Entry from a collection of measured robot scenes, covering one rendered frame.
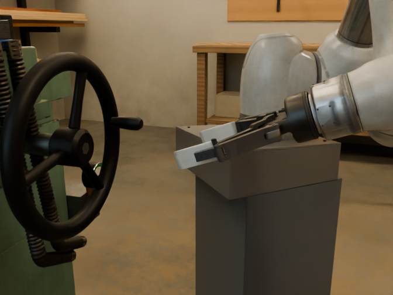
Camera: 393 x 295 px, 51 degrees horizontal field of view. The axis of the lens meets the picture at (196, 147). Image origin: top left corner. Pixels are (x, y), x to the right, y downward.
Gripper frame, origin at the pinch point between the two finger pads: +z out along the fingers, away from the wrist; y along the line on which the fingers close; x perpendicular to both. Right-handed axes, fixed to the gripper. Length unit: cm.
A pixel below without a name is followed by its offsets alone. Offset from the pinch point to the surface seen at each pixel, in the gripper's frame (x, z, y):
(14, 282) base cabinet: 14.2, 41.6, 8.9
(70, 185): 3.3, 41.0, -16.1
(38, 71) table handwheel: -18.8, 10.1, 18.5
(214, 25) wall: -49, 72, -323
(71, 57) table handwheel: -20.0, 9.3, 11.4
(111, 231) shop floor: 48, 100, -103
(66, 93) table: -17.3, 30.4, -13.7
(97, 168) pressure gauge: 0.9, 30.5, -14.1
